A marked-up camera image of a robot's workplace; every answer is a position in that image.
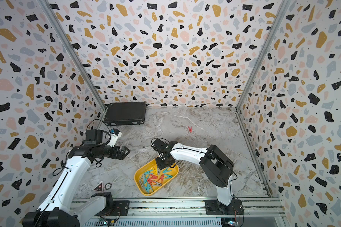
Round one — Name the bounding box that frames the black flat case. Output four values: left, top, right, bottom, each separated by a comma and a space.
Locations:
103, 102, 146, 126

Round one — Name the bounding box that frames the left aluminium corner post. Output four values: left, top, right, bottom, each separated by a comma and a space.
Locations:
38, 0, 106, 111

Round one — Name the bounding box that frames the triangular warning sticker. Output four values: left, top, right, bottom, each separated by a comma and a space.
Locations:
93, 181, 104, 192

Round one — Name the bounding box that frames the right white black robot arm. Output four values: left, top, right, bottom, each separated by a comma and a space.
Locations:
151, 138, 235, 214

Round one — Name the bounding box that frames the red clothespin in box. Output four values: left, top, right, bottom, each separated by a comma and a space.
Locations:
146, 174, 158, 184

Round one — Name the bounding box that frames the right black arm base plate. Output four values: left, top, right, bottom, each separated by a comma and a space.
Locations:
205, 199, 244, 215

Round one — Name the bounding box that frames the teal clothespin in box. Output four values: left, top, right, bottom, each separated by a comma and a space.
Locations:
159, 174, 173, 180
144, 170, 153, 176

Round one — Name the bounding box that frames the right aluminium corner post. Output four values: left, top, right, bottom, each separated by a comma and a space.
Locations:
235, 0, 291, 112

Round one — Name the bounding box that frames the yellow plastic storage box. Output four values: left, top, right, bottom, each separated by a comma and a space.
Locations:
134, 159, 179, 196

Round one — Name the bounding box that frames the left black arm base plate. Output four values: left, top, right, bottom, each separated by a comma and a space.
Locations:
97, 200, 130, 217

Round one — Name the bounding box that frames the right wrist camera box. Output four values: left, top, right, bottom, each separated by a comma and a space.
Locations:
151, 138, 169, 157

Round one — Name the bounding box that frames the aluminium corner post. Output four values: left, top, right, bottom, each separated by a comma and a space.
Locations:
235, 0, 291, 112
38, 0, 106, 111

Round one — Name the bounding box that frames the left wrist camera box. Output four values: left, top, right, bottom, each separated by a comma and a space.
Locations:
107, 129, 122, 147

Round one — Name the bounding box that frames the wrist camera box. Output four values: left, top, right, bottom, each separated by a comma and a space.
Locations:
151, 138, 169, 157
107, 129, 122, 147

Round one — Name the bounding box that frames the round black sticker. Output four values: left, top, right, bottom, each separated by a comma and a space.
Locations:
105, 183, 112, 190

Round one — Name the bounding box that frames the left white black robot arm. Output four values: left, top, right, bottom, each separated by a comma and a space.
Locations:
22, 145, 130, 227

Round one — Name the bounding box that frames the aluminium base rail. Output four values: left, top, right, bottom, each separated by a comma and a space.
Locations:
84, 197, 289, 227

